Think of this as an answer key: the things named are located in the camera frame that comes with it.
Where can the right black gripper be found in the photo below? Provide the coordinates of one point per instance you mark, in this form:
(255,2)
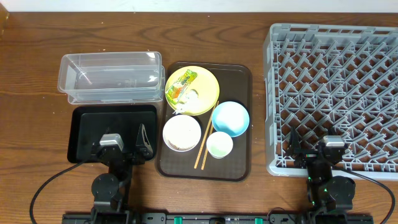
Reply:
(311,157)

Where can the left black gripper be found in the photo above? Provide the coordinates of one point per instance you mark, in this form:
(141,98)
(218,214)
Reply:
(143,150)

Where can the white bowl with rice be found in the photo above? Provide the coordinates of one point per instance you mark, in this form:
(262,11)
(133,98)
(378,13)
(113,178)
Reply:
(181,133)

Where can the green snack wrapper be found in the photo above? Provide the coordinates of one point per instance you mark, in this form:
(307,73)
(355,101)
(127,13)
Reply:
(177,89)

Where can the white tissue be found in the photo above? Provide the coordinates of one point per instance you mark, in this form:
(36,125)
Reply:
(189,105)

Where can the light blue bowl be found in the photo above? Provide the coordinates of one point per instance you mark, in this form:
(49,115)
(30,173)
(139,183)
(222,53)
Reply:
(231,118)

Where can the yellow round plate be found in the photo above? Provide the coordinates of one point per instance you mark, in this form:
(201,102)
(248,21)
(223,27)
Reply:
(205,84)

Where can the small pale green cup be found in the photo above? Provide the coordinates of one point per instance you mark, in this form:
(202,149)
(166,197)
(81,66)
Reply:
(219,144)

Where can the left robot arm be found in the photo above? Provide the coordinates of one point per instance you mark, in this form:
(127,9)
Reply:
(111,189)

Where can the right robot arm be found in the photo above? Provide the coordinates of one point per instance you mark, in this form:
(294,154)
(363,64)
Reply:
(331,196)

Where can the black plastic waste tray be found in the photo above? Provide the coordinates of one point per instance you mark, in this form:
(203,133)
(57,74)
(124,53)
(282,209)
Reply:
(90,123)

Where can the clear plastic waste bin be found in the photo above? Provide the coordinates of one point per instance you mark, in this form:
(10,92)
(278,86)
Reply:
(112,77)

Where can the grey dishwasher rack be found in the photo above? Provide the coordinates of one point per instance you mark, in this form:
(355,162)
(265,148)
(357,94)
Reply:
(342,77)

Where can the left wooden chopstick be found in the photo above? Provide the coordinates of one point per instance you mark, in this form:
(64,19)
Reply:
(207,130)

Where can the wooden chopstick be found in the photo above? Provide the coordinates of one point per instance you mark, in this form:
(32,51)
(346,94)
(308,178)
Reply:
(206,150)
(207,130)

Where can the right wooden chopstick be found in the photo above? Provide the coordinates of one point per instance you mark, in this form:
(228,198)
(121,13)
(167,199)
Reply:
(206,150)

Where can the brown plastic serving tray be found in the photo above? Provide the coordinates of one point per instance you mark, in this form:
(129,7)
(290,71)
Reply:
(235,85)

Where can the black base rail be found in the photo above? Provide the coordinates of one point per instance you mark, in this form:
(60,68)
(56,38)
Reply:
(161,218)

